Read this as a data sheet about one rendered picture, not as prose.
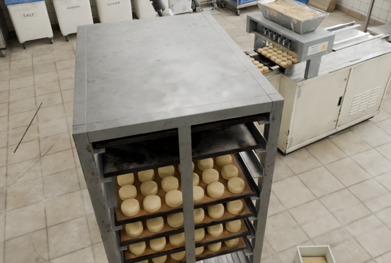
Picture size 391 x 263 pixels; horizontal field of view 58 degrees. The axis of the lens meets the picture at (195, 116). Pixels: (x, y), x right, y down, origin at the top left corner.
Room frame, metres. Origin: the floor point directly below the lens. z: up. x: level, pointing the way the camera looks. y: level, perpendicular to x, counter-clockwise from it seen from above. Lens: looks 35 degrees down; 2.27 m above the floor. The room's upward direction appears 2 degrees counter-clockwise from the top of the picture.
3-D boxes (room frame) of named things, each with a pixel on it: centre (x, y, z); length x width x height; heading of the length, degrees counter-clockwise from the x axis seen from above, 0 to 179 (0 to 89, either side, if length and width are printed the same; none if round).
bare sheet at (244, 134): (0.94, 0.10, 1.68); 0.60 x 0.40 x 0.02; 14
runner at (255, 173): (0.99, -0.09, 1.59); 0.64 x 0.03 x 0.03; 14
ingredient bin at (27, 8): (5.44, 2.54, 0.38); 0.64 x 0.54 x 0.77; 24
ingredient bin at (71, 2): (5.68, 1.94, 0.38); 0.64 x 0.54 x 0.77; 23
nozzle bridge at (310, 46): (2.83, -0.79, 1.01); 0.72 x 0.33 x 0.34; 28
